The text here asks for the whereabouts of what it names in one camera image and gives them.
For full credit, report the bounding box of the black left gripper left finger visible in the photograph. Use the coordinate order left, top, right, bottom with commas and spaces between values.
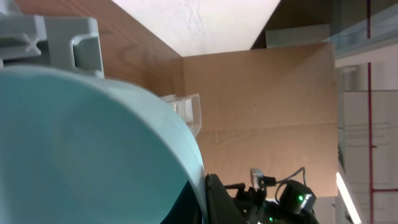
161, 181, 202, 224

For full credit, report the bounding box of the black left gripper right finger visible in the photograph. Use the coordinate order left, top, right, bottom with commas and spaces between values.
205, 174, 247, 224

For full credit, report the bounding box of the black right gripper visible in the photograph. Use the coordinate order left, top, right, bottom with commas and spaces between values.
224, 183, 267, 224

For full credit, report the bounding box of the light blue bowl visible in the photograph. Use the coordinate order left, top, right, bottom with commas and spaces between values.
1, 65, 208, 223

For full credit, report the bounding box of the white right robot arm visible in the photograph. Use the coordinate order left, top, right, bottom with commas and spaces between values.
224, 177, 319, 224

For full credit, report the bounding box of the grey dishwasher rack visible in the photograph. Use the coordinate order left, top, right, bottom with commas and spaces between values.
1, 0, 104, 78

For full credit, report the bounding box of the brown cardboard panel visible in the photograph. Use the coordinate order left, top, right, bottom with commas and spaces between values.
183, 43, 338, 197

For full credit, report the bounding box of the clear plastic bin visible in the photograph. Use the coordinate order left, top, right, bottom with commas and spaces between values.
161, 93, 202, 137

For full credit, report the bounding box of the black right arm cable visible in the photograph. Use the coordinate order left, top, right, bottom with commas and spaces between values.
262, 166, 307, 203

